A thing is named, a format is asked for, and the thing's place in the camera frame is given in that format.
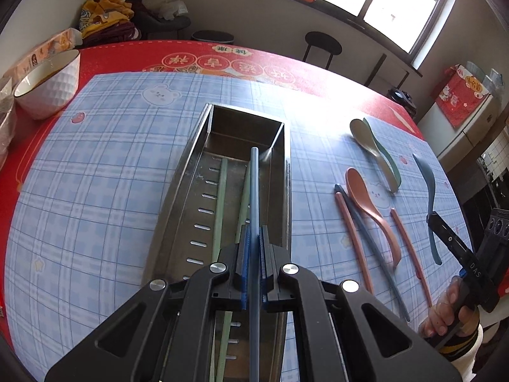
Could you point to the clear plastic containers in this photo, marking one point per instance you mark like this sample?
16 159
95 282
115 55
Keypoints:
487 77

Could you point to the green chopstick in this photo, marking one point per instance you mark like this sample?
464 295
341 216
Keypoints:
242 211

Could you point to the metal utensil tray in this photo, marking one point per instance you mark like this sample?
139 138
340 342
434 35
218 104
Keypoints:
199 207

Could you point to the person's right hand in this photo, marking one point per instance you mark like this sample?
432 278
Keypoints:
443 310

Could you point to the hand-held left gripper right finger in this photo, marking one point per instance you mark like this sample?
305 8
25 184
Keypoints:
263 270

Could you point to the pink spoon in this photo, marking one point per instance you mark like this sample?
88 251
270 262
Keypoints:
358 185

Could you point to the dark window sill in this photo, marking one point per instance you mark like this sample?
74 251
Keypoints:
338 10

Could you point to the red printed cloth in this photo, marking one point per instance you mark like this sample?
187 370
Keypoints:
461 97

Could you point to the blue spoon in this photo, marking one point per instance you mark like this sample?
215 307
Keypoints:
427 179

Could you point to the white fridge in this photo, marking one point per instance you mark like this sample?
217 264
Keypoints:
465 135

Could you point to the black rice cooker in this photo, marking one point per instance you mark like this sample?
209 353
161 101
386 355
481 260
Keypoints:
402 99

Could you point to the black trash bin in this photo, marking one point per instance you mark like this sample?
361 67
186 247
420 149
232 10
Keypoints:
212 36

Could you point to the orange tissue box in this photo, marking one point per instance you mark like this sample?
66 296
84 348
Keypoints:
51 45

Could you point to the beige spoon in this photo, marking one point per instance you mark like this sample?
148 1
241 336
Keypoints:
362 133

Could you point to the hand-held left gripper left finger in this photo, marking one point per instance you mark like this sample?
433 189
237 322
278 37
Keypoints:
243 270

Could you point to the black folded frame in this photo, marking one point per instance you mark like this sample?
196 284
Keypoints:
377 69

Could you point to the dark chair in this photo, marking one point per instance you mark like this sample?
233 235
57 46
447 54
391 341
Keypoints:
163 24

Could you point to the green spoon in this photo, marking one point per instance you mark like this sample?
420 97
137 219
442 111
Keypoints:
391 163

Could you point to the pile of clothes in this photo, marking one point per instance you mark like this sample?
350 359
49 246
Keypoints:
105 18

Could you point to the blue plaid table mat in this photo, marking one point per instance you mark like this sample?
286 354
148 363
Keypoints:
119 167

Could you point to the white dimpled bowl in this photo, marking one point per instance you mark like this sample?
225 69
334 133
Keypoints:
51 87

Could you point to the person's right forearm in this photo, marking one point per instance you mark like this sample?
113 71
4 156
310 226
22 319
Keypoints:
473 362

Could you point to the pink chopstick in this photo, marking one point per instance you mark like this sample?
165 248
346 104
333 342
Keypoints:
409 250
352 232

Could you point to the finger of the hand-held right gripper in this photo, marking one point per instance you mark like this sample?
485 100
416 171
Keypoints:
447 238

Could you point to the black round stool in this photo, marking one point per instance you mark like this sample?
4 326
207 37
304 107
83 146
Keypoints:
323 43

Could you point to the blue chopstick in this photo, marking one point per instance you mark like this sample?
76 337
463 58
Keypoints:
254 187
370 238

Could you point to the clear plastic bag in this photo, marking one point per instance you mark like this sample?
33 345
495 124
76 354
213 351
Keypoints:
167 2

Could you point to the red printed tablecloth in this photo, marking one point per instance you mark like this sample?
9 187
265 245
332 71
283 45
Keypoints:
119 53

